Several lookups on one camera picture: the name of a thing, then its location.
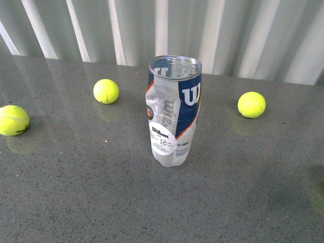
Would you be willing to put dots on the clear Wilson tennis ball can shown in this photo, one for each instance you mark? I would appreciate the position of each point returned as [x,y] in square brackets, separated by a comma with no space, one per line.
[173,102]

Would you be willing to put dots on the tennis ball with Wilson print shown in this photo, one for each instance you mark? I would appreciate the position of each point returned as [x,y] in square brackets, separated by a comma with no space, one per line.
[251,105]

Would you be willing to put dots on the tennis ball far left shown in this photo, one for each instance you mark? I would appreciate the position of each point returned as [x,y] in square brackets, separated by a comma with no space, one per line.
[14,120]

